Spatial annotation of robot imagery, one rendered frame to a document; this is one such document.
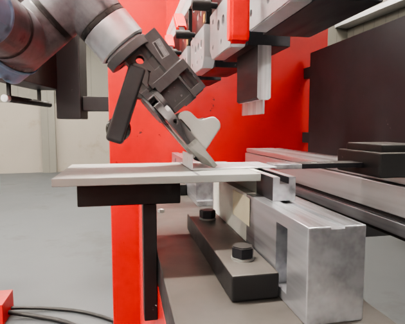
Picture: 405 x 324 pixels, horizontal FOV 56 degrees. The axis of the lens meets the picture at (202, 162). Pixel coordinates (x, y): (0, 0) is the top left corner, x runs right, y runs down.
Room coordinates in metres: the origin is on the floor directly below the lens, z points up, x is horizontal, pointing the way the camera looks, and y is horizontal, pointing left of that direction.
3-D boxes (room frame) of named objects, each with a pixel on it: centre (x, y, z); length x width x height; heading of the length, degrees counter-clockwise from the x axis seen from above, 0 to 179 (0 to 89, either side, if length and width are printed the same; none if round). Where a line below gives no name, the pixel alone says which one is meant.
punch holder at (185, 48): (1.01, 0.01, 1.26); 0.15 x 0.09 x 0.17; 11
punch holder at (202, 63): (0.81, -0.03, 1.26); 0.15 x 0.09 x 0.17; 11
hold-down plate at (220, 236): (0.54, -0.03, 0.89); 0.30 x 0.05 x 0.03; 11
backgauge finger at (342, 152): (0.62, -0.23, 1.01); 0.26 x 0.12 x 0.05; 101
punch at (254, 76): (0.59, -0.08, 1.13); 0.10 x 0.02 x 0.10; 11
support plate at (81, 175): (0.56, 0.07, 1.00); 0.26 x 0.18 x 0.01; 101
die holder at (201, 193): (1.13, 0.03, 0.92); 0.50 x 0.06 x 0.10; 11
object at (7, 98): (1.75, 0.79, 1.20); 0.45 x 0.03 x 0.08; 0
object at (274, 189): (0.57, -0.08, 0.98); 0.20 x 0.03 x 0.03; 11
